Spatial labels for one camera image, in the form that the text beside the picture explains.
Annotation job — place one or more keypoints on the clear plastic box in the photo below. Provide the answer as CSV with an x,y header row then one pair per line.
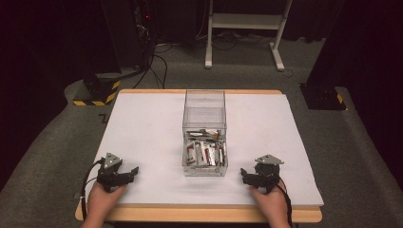
x,y
204,110

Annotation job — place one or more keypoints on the white table mat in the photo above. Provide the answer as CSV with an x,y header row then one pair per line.
x,y
152,133

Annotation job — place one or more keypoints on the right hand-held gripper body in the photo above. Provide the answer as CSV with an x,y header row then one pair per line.
x,y
267,174

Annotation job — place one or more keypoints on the person's left hand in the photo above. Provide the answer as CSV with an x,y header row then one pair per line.
x,y
101,201

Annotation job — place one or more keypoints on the white metal stand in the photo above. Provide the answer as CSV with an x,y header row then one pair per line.
x,y
247,21

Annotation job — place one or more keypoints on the black yellow striped stand base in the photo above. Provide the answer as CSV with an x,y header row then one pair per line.
x,y
98,90

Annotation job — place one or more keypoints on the person's right hand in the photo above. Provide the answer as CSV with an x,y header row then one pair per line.
x,y
269,204

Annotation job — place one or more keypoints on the pile of red white packets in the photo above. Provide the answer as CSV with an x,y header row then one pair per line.
x,y
206,150

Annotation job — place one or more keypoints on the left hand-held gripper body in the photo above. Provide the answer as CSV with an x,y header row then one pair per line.
x,y
109,172

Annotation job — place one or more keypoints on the wooden table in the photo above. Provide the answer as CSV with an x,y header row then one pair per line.
x,y
196,213

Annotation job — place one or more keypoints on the dark equipment rack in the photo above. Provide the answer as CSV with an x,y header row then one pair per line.
x,y
144,28

